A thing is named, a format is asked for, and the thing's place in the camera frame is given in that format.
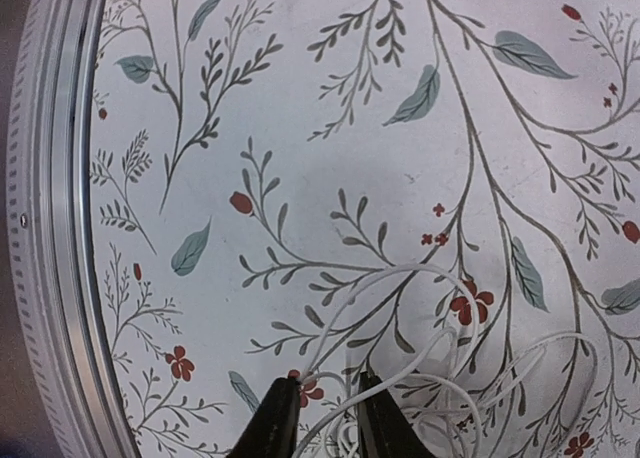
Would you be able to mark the floral patterned table mat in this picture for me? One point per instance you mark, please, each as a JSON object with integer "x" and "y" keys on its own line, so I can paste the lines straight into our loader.
{"x": 331, "y": 186}

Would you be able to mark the front aluminium rail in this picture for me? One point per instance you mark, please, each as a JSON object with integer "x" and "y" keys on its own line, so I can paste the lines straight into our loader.
{"x": 50, "y": 233}

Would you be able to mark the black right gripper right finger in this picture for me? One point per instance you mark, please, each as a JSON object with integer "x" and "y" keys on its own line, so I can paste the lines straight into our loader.
{"x": 384, "y": 432}

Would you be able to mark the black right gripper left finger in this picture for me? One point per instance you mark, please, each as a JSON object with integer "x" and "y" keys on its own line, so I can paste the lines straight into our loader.
{"x": 272, "y": 431}

